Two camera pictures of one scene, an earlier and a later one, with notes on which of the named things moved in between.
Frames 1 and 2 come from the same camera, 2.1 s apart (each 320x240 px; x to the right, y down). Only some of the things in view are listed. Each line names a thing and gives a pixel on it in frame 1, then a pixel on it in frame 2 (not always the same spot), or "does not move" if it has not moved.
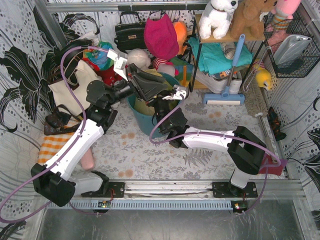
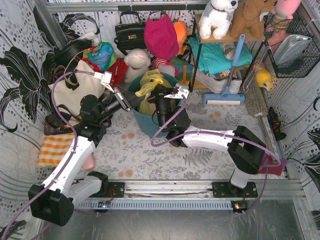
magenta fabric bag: (160, 37) does not move
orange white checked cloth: (52, 145) does not move
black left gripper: (135, 79) to (124, 100)
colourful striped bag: (98, 59) does not move
